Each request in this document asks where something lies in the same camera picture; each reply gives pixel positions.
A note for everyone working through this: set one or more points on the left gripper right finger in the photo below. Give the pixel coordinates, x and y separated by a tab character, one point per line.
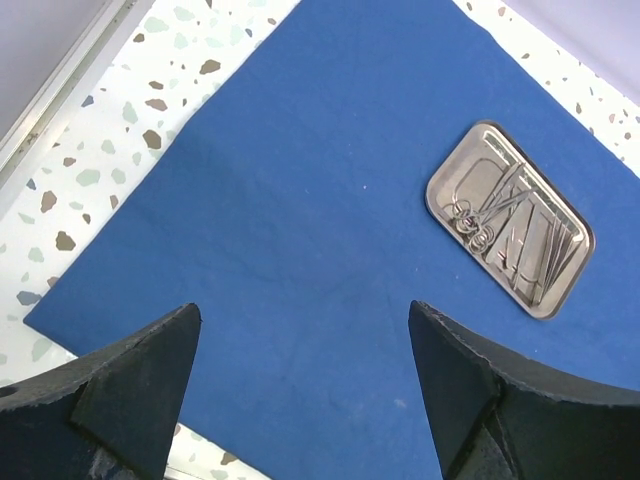
496	414

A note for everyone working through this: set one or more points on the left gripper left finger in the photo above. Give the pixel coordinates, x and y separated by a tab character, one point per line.
110	414

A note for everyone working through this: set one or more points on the steel ring-handled forceps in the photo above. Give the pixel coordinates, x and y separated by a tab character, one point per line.
480	243

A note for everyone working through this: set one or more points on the steel pointed tweezers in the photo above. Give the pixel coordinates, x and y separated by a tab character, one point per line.
545	260
563	242

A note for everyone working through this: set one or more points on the steel instrument tray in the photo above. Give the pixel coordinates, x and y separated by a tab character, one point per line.
471	170

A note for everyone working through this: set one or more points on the blue surgical cloth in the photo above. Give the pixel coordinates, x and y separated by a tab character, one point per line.
290	209

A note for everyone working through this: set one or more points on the steel surgical scissors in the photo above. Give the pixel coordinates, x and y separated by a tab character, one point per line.
469	220

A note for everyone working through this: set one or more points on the steel scalpel handle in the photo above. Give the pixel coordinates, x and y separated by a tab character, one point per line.
514	259

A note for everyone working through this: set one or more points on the aluminium mounting rail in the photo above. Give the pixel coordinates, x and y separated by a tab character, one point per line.
52	53

